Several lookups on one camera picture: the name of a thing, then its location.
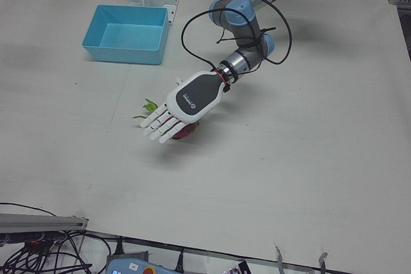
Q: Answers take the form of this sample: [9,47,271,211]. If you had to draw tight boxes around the white grey dexterous robot hand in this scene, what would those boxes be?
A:
[139,70,226,144]

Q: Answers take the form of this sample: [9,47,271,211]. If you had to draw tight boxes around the pink dragon fruit green leaves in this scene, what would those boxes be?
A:
[132,98,200,142]

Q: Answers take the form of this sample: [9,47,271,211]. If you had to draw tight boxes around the blue plastic bin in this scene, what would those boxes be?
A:
[81,4,171,65]

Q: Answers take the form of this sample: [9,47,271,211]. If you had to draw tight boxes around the black white printed card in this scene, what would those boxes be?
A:
[224,260,251,274]

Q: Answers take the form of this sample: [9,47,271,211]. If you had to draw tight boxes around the blue grey teach pendant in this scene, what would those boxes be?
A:
[105,250,176,274]

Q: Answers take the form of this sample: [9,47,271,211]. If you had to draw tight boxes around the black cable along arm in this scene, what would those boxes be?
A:
[180,0,293,73]

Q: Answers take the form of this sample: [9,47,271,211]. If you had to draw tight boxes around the black cable bundle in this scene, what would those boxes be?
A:
[0,202,112,274]

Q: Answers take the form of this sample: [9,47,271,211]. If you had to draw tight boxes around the aluminium extrusion rail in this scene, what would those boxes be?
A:
[0,212,89,233]

